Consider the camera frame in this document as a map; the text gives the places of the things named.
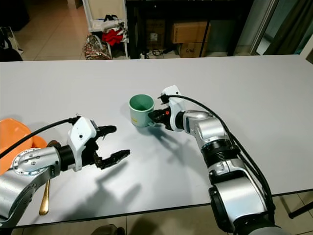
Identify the dark brown box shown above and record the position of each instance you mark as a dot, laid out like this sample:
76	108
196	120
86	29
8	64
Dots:
155	34

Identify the orange plastic plate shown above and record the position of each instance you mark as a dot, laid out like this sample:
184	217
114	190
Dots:
48	143

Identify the dark robot foot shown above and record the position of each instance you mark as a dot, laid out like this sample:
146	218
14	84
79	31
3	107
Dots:
107	230

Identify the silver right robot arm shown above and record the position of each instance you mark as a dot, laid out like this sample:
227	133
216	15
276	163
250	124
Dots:
217	134

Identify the black bag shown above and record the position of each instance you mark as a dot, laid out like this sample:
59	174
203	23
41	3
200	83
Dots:
9	46

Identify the gold metal spoon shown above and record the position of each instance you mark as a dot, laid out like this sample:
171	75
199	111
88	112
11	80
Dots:
44	205

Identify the orange plastic bowl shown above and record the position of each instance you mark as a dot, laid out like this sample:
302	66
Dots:
14	142

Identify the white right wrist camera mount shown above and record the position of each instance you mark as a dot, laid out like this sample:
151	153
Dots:
171	92

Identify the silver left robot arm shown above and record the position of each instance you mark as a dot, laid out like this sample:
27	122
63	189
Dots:
24	191

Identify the red cloth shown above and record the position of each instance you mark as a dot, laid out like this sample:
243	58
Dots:
112	37

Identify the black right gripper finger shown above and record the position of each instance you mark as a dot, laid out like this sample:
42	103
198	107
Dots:
158	124
155	115

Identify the small printed cardboard box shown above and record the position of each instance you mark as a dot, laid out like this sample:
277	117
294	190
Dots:
191	50

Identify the large brown cardboard box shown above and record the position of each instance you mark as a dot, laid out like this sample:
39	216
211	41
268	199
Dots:
190	32

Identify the black shelf unit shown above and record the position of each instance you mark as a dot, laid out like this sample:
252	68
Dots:
190	7

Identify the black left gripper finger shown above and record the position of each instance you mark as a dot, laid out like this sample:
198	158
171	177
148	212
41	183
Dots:
115	157
107	130

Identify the patterned fabric bag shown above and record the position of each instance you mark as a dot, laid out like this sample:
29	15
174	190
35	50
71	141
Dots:
97	49

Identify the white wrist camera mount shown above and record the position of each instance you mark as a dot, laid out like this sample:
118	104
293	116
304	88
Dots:
171	92
82	134

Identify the black metal leg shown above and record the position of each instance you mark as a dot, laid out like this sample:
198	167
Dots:
301	210

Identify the white rack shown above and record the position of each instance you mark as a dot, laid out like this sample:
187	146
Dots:
102	7

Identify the green ceramic cup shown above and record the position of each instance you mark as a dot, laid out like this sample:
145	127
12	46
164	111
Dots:
139	116

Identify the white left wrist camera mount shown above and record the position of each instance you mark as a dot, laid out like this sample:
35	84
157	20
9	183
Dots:
82	134

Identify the grey sliding door frame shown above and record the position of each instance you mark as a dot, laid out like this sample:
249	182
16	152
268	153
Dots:
261	24

